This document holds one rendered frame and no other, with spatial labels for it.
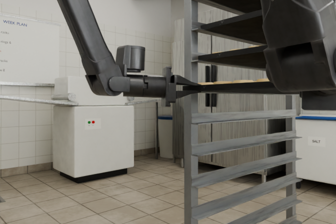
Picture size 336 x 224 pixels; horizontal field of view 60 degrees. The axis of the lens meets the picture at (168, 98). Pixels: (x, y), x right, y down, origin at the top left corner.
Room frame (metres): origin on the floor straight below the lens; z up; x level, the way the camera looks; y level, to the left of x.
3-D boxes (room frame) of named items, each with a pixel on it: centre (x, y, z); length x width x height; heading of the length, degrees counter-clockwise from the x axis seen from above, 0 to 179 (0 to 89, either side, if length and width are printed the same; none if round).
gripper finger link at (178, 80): (0.77, -0.04, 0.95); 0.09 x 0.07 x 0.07; 101
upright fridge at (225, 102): (3.80, -0.83, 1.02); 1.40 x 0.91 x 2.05; 42
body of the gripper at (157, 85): (0.75, 0.03, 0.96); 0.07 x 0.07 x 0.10; 11
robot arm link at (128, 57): (0.72, 0.11, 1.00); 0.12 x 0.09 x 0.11; 132
